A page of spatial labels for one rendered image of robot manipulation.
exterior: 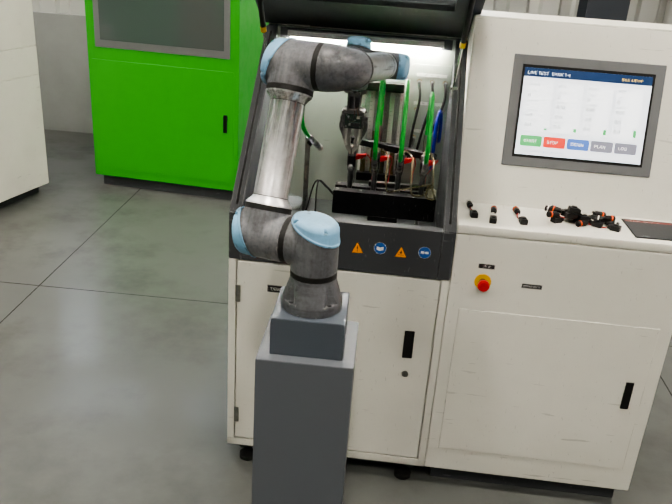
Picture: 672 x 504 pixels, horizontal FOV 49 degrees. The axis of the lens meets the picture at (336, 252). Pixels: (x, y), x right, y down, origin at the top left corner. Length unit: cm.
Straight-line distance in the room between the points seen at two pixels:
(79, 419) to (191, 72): 272
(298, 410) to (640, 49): 153
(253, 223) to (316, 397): 45
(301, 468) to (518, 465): 97
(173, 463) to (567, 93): 183
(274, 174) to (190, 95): 333
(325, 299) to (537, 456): 117
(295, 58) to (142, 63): 344
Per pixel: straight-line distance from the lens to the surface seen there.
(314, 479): 200
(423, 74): 267
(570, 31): 252
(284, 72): 180
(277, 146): 179
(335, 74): 178
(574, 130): 250
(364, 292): 234
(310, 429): 191
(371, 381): 250
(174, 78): 511
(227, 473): 272
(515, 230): 227
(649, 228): 248
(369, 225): 225
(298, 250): 174
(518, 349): 245
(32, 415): 310
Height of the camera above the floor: 175
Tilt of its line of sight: 23 degrees down
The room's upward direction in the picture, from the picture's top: 4 degrees clockwise
